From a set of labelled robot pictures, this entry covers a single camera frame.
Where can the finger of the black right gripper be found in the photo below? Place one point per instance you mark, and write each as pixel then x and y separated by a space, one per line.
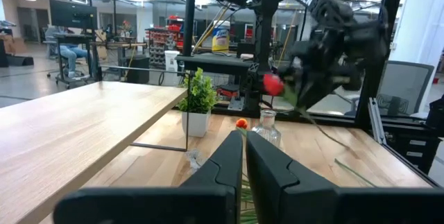
pixel 293 73
pixel 315 94

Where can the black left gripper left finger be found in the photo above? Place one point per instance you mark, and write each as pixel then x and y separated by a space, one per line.
pixel 208 196

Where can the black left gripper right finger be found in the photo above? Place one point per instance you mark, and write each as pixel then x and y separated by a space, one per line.
pixel 288 196

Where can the red rose flower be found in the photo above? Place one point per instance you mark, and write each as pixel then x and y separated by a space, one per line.
pixel 273 84

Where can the white flower bunch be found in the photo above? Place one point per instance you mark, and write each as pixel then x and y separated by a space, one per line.
pixel 194 159

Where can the ribbed glass vase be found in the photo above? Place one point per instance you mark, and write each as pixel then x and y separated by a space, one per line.
pixel 267 130

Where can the orange tulip flower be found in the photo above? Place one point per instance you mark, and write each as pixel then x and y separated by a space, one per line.
pixel 241 123

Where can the wooden shelf with black legs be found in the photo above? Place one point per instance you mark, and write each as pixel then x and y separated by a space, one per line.
pixel 76 123

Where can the thin green flower stem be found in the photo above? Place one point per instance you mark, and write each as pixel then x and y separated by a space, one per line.
pixel 354 172

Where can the grey office chair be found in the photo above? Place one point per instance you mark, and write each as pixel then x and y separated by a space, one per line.
pixel 404 85

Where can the yellow wipes container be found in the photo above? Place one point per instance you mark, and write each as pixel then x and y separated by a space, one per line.
pixel 220 38

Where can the green plant in white pot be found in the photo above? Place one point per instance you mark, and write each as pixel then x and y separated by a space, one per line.
pixel 198 99

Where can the white waste bin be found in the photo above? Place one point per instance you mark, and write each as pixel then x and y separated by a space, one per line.
pixel 171 61

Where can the red parts bin rack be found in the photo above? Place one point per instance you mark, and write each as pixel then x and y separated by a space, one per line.
pixel 164 38

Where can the person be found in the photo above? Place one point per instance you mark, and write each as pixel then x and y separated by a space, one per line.
pixel 71 52

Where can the black monitor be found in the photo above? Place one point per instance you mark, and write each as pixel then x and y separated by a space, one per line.
pixel 73 14

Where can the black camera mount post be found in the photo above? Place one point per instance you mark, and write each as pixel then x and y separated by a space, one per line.
pixel 189 16

